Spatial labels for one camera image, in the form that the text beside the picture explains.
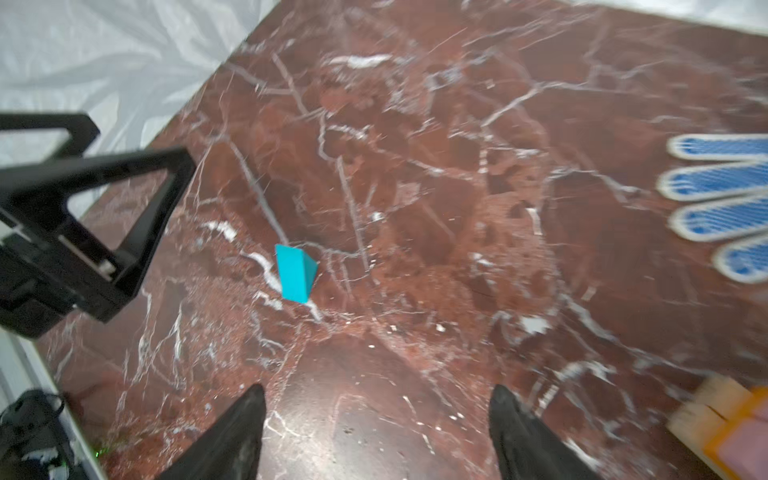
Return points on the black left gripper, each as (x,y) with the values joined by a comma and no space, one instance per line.
(51,264)

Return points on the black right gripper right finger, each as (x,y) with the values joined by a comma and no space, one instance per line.
(525,447)

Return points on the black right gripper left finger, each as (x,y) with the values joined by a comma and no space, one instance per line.
(231,447)

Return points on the teal block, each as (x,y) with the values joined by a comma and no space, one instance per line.
(297,271)

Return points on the natural wood block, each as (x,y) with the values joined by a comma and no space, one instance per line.
(696,422)

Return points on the pink block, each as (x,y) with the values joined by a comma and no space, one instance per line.
(744,449)

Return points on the orange block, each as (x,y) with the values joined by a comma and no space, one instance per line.
(758,396)

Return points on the blue dotted work glove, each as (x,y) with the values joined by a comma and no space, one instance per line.
(725,199)

